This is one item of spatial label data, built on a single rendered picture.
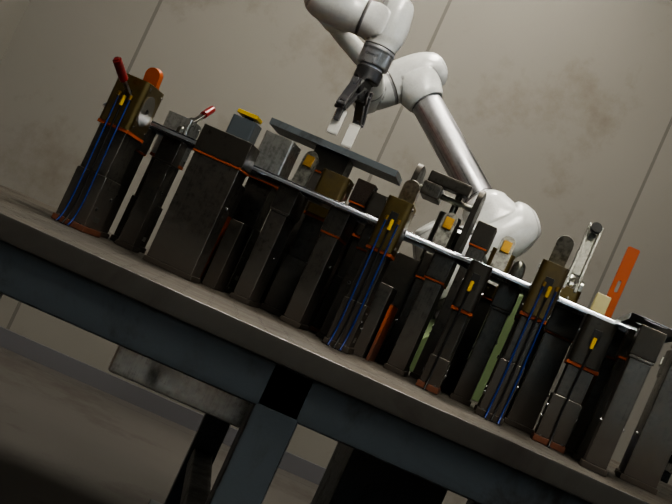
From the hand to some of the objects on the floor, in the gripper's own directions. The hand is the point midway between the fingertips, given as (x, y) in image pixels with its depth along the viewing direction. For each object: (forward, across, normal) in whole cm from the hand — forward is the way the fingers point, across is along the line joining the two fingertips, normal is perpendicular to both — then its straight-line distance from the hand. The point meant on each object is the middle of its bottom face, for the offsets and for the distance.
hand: (340, 136), depth 290 cm
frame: (+120, +13, +57) cm, 134 cm away
